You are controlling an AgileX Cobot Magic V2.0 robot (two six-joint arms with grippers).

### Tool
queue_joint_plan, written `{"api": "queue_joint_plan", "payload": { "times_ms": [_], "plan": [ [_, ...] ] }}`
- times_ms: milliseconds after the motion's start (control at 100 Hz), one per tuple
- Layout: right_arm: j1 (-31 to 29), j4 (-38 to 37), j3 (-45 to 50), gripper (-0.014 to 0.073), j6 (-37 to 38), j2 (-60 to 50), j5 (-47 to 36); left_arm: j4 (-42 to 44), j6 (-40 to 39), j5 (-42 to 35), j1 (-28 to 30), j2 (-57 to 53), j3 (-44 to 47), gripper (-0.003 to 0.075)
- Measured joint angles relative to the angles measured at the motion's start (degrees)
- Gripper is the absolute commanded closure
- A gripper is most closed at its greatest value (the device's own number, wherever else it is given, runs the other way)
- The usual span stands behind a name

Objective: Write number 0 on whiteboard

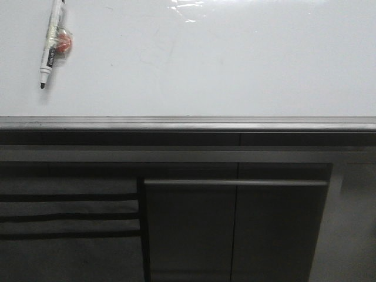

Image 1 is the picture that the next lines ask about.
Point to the white black whiteboard marker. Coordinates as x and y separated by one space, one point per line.
57 40

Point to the white whiteboard with metal frame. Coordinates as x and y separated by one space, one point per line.
199 65

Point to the grey drawer unit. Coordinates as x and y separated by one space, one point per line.
71 224

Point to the grey cabinet with doors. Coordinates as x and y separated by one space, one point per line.
235 222

